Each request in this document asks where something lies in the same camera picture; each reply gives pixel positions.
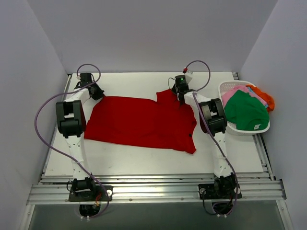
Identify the green t-shirt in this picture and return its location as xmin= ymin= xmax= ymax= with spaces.
xmin=224 ymin=91 xmax=270 ymax=131

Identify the white laundry basket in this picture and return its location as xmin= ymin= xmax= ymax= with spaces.
xmin=218 ymin=80 xmax=271 ymax=136

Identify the aluminium rail frame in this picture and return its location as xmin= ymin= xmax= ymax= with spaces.
xmin=28 ymin=72 xmax=286 ymax=205

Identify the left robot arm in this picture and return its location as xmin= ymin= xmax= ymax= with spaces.
xmin=56 ymin=73 xmax=104 ymax=201

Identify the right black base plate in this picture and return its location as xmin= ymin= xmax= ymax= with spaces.
xmin=198 ymin=184 xmax=236 ymax=200

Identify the pink t-shirt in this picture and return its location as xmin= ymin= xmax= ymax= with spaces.
xmin=222 ymin=85 xmax=249 ymax=106

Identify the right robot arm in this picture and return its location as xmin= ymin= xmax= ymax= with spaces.
xmin=171 ymin=75 xmax=238 ymax=198

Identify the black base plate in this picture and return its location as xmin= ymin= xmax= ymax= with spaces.
xmin=68 ymin=184 xmax=113 ymax=202
xmin=198 ymin=184 xmax=236 ymax=200

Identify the light blue t-shirt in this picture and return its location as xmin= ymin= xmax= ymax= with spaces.
xmin=247 ymin=86 xmax=268 ymax=108

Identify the orange t-shirt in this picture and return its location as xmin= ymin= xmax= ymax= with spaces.
xmin=246 ymin=85 xmax=275 ymax=112

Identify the red t-shirt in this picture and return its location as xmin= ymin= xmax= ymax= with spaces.
xmin=84 ymin=90 xmax=197 ymax=154

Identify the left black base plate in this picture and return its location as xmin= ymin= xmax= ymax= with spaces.
xmin=68 ymin=184 xmax=113 ymax=202

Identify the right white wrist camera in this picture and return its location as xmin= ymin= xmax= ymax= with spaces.
xmin=183 ymin=68 xmax=194 ymax=84

